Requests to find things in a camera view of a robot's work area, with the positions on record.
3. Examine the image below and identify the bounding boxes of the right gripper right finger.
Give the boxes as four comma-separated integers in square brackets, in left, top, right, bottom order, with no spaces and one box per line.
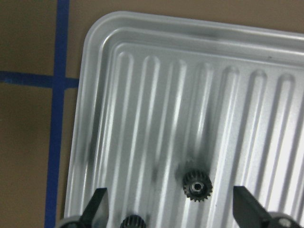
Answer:
[233,186,271,228]

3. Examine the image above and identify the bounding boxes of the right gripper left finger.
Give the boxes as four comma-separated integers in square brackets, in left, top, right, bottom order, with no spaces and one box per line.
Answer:
[78,188,109,228]

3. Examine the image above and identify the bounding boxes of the black bearing gear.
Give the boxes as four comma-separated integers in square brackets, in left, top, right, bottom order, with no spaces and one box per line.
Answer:
[182,169,213,202]
[120,215,146,228]

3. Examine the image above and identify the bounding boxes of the ribbed silver metal tray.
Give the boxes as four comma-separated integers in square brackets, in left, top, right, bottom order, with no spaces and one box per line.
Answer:
[64,11,304,228]

